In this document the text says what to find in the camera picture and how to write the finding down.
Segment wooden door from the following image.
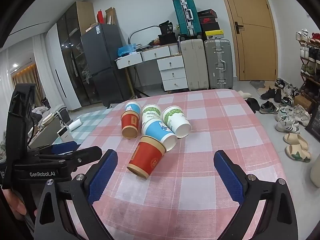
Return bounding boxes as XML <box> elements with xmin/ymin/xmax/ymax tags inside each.
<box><xmin>217</xmin><ymin>0</ymin><xmax>278</xmax><ymax>81</ymax></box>

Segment grey arc lamp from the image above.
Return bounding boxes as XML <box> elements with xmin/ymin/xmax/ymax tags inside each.
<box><xmin>128</xmin><ymin>25</ymin><xmax>160</xmax><ymax>47</ymax></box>

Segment black printed bag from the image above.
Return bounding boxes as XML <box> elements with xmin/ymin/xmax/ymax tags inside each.
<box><xmin>306</xmin><ymin>110</ymin><xmax>320</xmax><ymax>138</ymax></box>

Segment white paper roll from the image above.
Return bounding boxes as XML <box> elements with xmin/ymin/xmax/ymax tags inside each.
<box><xmin>67</xmin><ymin>119</ymin><xmax>82</xmax><ymax>131</ymax></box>

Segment beige suitcase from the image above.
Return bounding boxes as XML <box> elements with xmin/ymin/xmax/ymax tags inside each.
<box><xmin>180</xmin><ymin>39</ymin><xmax>209</xmax><ymax>91</ymax></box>

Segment silver suitcase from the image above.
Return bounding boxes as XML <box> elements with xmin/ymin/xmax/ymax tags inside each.
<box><xmin>204</xmin><ymin>39</ymin><xmax>234</xmax><ymax>90</ymax></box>

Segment brown cardboard box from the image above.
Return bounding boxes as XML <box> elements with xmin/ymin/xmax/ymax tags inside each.
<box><xmin>293</xmin><ymin>95</ymin><xmax>313</xmax><ymax>114</ymax></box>

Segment white desk with drawers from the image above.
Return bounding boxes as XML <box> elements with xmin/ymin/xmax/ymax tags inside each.
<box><xmin>115</xmin><ymin>42</ymin><xmax>189</xmax><ymax>99</ymax></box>

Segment glass door cabinet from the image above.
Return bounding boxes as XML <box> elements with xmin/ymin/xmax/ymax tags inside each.
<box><xmin>56</xmin><ymin>1</ymin><xmax>95</xmax><ymax>107</ymax></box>

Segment green patterned paper cup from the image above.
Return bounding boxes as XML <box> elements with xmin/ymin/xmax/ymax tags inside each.
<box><xmin>162</xmin><ymin>106</ymin><xmax>192</xmax><ymax>138</ymax></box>
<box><xmin>142</xmin><ymin>104</ymin><xmax>162</xmax><ymax>124</ymax></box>

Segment wooden shoe rack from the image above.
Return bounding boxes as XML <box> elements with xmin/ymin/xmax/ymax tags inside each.
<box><xmin>299</xmin><ymin>34</ymin><xmax>320</xmax><ymax>100</ymax></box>

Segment teal suitcase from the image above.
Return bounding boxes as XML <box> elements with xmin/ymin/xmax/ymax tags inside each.
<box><xmin>172</xmin><ymin>0</ymin><xmax>202</xmax><ymax>39</ymax></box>

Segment blue paper cup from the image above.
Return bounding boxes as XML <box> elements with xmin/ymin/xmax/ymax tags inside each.
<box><xmin>141</xmin><ymin>118</ymin><xmax>178</xmax><ymax>152</ymax></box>
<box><xmin>124</xmin><ymin>101</ymin><xmax>142</xmax><ymax>114</ymax></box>

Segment blue plastic bag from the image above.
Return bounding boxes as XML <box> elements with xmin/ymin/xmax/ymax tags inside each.
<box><xmin>117</xmin><ymin>44</ymin><xmax>137</xmax><ymax>57</ymax></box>

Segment beige foam slipper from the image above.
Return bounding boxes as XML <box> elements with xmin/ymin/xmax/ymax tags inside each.
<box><xmin>286</xmin><ymin>144</ymin><xmax>312</xmax><ymax>162</ymax></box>
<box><xmin>284</xmin><ymin>133</ymin><xmax>309</xmax><ymax>145</ymax></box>

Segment red and black shoe box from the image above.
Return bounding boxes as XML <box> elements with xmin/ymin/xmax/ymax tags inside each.
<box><xmin>199</xmin><ymin>16</ymin><xmax>218</xmax><ymax>25</ymax></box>

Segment open cardboard box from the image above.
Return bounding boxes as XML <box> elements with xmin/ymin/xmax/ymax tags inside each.
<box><xmin>105</xmin><ymin>7</ymin><xmax>118</xmax><ymax>25</ymax></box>

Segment dark grey fridge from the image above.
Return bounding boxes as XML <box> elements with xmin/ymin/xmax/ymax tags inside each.
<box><xmin>80</xmin><ymin>24</ymin><xmax>132</xmax><ymax>105</ymax></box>

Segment red paper cup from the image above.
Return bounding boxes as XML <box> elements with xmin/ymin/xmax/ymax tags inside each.
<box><xmin>127</xmin><ymin>135</ymin><xmax>167</xmax><ymax>180</ymax></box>
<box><xmin>121</xmin><ymin>110</ymin><xmax>140</xmax><ymax>139</ymax></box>

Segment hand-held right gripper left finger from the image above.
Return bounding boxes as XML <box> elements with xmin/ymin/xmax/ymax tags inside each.
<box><xmin>34</xmin><ymin>149</ymin><xmax>118</xmax><ymax>240</ymax></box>

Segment white wardrobe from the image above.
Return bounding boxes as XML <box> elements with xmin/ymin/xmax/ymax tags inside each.
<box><xmin>46</xmin><ymin>25</ymin><xmax>82</xmax><ymax>110</ymax></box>

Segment small white device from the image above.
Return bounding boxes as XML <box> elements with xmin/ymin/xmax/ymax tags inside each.
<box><xmin>57</xmin><ymin>127</ymin><xmax>73</xmax><ymax>142</ymax></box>

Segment person's left hand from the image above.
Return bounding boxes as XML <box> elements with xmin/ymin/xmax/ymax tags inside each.
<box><xmin>2</xmin><ymin>189</ymin><xmax>27</xmax><ymax>220</ymax></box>

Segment group of sneakers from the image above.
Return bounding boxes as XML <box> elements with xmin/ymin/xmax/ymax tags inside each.
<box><xmin>260</xmin><ymin>79</ymin><xmax>312</xmax><ymax>134</ymax></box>

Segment black slippers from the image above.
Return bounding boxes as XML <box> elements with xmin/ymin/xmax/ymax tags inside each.
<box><xmin>246</xmin><ymin>97</ymin><xmax>260</xmax><ymax>113</ymax></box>

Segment green checked cloth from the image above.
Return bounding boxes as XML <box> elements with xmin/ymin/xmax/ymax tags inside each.
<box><xmin>71</xmin><ymin>107</ymin><xmax>120</xmax><ymax>147</ymax></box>

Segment yellow curtain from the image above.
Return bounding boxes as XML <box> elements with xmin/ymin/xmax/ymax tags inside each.
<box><xmin>12</xmin><ymin>66</ymin><xmax>42</xmax><ymax>105</ymax></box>

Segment pink checked tablecloth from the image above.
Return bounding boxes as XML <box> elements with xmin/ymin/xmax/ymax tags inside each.
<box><xmin>66</xmin><ymin>89</ymin><xmax>287</xmax><ymax>240</ymax></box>

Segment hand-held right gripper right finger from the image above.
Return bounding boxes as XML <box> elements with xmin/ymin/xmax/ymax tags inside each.
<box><xmin>214</xmin><ymin>150</ymin><xmax>298</xmax><ymax>240</ymax></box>

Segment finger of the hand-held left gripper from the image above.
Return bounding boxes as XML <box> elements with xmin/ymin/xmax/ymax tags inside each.
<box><xmin>57</xmin><ymin>146</ymin><xmax>102</xmax><ymax>167</ymax></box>
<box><xmin>29</xmin><ymin>141</ymin><xmax>78</xmax><ymax>157</ymax></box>

